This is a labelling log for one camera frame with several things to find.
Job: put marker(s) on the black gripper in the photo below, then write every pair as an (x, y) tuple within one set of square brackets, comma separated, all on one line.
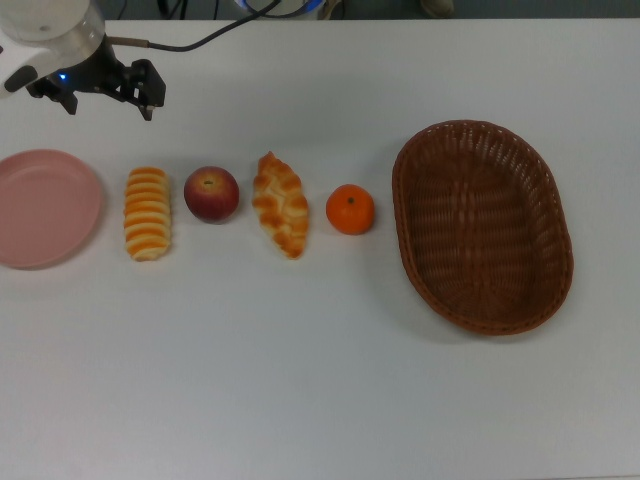
[(97, 75)]

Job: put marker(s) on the orange striped bread roll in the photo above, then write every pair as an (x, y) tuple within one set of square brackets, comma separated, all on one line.
[(147, 215)]

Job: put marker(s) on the red apple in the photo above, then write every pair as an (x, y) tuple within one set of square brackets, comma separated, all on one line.
[(210, 197)]

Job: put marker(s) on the braided golden bread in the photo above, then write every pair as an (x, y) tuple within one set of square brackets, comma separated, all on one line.
[(280, 205)]

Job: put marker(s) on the orange mandarin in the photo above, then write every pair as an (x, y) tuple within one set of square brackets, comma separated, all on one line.
[(350, 212)]

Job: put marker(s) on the blue lit robot base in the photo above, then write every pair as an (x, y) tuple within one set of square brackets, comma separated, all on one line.
[(297, 2)]

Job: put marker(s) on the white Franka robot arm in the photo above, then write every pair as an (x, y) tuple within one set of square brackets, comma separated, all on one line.
[(40, 20)]

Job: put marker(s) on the pink plate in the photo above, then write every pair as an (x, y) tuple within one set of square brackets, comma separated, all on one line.
[(45, 210)]

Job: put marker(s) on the brown woven basket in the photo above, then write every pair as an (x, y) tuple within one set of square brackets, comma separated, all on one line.
[(480, 230)]

